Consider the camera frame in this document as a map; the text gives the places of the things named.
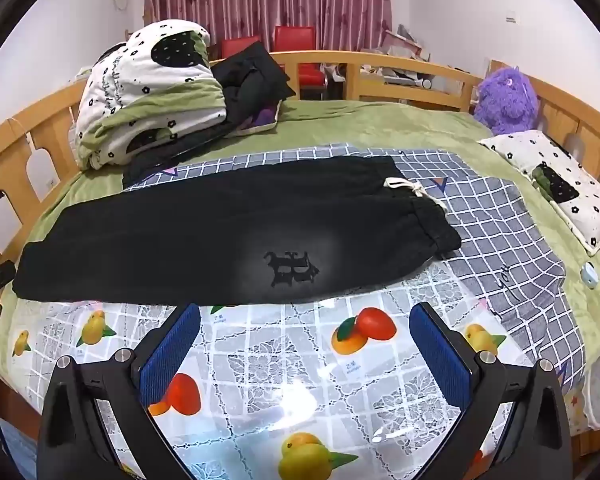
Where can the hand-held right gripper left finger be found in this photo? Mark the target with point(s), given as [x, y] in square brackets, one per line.
[172, 355]

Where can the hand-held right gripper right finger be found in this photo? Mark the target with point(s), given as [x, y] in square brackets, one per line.
[440, 360]

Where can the black pants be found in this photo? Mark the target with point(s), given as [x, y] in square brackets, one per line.
[180, 235]

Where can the fruit print plastic tablecloth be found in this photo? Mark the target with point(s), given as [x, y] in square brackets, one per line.
[280, 340]

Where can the grey checked bed sheet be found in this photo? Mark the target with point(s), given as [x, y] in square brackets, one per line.
[495, 230]

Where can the small white round device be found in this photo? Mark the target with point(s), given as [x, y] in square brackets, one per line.
[589, 274]

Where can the dark cloth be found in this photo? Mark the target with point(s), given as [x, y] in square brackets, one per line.
[155, 157]

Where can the white floral pillow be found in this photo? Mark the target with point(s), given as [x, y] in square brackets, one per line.
[560, 170]

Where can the folded white green floral quilt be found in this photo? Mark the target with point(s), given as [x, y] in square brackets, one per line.
[130, 85]

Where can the green blanket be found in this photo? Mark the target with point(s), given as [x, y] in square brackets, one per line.
[380, 120]

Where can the purple cloth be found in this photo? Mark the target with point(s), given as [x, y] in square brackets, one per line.
[266, 116]

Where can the purple plush toy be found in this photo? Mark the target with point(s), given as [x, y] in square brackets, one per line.
[505, 100]

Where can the pile of black clothes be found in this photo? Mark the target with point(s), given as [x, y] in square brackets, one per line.
[250, 77]

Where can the pile of papers and clutter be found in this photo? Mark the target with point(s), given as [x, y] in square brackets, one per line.
[410, 55]

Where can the red chair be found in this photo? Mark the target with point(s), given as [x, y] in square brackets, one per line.
[240, 46]
[300, 40]

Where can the red patterned curtain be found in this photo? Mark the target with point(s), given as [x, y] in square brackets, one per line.
[280, 0]

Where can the wooden bed frame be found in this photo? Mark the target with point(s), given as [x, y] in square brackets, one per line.
[10, 140]

